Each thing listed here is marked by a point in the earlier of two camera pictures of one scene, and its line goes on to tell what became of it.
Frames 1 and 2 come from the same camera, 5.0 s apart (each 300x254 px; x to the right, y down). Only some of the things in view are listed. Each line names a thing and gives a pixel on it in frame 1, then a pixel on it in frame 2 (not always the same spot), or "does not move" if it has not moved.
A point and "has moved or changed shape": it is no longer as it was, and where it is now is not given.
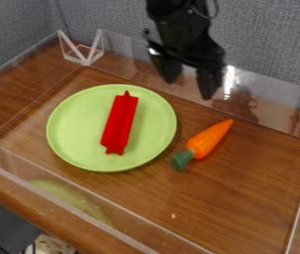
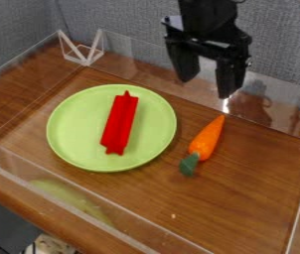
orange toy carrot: x=201 y=145 has moved or changed shape
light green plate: x=111 y=127 does not move
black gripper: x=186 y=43 -> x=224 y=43
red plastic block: x=119 y=123 does not move
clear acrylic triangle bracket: x=80 y=54 does not move
